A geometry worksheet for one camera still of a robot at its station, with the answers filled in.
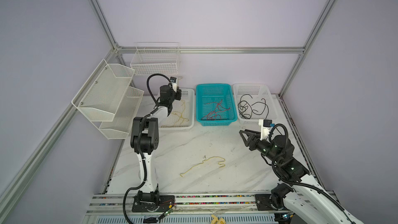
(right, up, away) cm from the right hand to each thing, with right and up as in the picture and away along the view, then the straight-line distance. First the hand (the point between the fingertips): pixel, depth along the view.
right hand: (241, 131), depth 71 cm
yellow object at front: (-12, -40, -3) cm, 42 cm away
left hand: (-35, +25, +30) cm, 53 cm away
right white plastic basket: (+20, +16, +41) cm, 48 cm away
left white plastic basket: (-33, +7, +36) cm, 49 cm away
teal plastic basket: (-9, +14, +47) cm, 49 cm away
